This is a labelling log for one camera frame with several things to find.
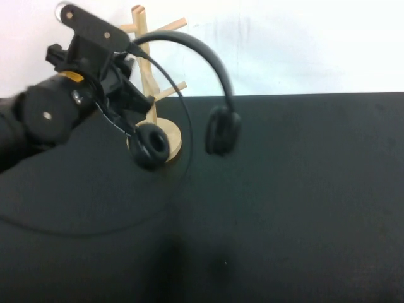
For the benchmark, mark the wooden tree headphone stand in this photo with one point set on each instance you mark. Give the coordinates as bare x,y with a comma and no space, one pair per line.
170,132

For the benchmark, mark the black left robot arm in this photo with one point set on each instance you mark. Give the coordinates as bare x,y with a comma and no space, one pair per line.
38,116

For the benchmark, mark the black over-ear headphones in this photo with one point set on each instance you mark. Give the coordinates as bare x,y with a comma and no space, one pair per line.
151,143

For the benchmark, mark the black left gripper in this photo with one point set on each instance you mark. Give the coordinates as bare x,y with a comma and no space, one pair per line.
91,53

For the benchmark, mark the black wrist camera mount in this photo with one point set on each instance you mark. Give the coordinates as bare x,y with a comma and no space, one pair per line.
91,26

